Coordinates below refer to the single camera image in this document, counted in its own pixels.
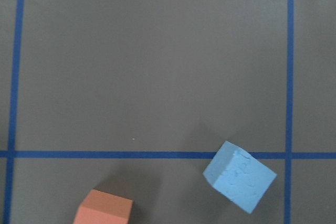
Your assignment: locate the blue foam block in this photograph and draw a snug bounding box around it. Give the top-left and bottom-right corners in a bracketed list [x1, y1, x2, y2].
[203, 141, 277, 214]

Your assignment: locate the near orange foam block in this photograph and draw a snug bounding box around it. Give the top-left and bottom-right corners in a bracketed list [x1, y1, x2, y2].
[73, 189, 133, 224]

